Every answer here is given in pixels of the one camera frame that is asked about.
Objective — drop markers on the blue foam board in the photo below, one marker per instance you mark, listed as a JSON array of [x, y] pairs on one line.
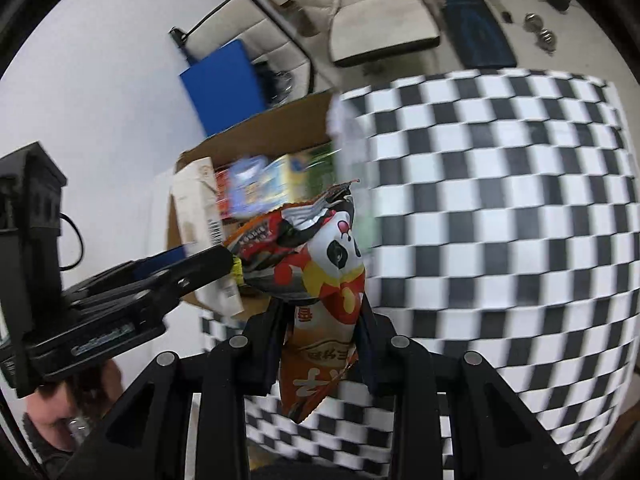
[[225, 85]]

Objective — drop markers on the small white blue box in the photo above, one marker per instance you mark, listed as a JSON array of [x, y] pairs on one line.
[[275, 187]]

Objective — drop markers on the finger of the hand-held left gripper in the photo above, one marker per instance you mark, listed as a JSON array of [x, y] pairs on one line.
[[205, 262], [160, 257]]

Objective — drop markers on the white upholstered chair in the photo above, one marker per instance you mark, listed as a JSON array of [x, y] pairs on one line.
[[382, 27]]

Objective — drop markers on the red snack packet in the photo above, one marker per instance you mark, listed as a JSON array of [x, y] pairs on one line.
[[255, 236]]

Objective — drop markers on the person's left forearm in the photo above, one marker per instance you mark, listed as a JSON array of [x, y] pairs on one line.
[[42, 460]]

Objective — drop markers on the orange panda snack packet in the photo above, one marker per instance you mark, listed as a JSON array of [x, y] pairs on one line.
[[325, 260]]

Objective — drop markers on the chrome dumbbell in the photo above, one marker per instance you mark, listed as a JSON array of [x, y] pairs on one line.
[[532, 21], [547, 37]]

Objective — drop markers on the dark blue mat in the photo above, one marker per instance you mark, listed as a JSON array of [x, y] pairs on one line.
[[475, 25]]

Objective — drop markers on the black white checkered tablecloth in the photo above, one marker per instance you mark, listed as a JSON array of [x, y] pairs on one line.
[[500, 210]]

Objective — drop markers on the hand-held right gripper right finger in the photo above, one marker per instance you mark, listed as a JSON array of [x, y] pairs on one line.
[[378, 355]]

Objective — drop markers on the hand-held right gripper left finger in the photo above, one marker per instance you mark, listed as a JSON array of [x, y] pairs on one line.
[[265, 347]]

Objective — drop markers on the dark green snack packet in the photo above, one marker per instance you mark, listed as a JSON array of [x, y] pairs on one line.
[[320, 165]]

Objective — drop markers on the cardboard box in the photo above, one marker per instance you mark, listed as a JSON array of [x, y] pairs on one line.
[[280, 122]]

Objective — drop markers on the light blue tissue packet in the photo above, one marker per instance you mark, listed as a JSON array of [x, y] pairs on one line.
[[248, 170]]

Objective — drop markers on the metal weight plates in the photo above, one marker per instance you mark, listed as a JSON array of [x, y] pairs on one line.
[[282, 82]]

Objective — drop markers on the person's left hand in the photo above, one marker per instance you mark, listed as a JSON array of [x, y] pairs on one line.
[[47, 417]]

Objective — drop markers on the white paper carton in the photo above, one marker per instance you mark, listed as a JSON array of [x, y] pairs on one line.
[[192, 205]]

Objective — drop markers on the white padded folding chair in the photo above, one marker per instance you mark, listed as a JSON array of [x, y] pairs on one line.
[[260, 25]]

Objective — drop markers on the black yellow snack packet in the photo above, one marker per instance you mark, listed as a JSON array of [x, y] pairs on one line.
[[229, 292]]

